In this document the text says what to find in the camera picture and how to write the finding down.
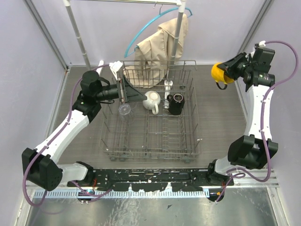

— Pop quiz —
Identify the yellow plastic cup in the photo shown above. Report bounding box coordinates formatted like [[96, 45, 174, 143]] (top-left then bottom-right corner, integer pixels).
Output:
[[211, 63, 234, 90]]

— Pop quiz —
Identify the cream speckled ceramic mug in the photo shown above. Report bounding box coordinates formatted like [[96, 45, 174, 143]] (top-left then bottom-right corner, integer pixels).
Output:
[[143, 91, 161, 115]]

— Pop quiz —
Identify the black mug cream inside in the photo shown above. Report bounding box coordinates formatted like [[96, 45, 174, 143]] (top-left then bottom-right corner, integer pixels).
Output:
[[167, 93, 185, 115]]

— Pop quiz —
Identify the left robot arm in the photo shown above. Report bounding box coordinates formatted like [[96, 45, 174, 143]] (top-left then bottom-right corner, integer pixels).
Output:
[[22, 71, 147, 191]]

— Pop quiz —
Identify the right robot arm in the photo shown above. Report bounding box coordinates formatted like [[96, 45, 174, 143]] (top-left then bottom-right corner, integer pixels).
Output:
[[206, 41, 278, 186]]

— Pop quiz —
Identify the white metal clothes rack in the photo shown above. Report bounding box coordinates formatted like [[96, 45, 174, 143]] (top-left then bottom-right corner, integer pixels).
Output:
[[62, 0, 188, 109]]

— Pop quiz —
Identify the teal clothes hanger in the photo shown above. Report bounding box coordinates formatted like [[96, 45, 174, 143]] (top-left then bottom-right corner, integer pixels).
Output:
[[124, 4, 193, 58]]

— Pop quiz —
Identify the beige cloth garment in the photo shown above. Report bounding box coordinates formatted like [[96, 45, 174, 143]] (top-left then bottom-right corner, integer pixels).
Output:
[[123, 18, 177, 88]]

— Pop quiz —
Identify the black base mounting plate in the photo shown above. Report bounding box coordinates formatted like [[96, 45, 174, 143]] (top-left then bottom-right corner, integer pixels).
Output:
[[76, 168, 229, 192]]

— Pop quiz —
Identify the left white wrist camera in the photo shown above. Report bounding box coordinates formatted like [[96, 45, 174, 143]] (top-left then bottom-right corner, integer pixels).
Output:
[[109, 61, 123, 80]]

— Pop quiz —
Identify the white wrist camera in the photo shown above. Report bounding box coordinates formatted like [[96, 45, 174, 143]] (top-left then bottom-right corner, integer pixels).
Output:
[[252, 40, 266, 54], [109, 61, 123, 80]]

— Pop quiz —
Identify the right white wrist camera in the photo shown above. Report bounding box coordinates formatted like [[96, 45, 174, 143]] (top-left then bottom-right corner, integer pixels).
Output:
[[252, 40, 266, 54]]

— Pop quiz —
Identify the grey wire dish rack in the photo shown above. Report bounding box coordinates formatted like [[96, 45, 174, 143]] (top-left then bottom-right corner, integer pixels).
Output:
[[99, 60, 200, 163]]

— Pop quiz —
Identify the white slotted cable duct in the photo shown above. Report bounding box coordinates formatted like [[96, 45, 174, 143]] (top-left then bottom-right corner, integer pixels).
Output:
[[46, 189, 209, 198]]

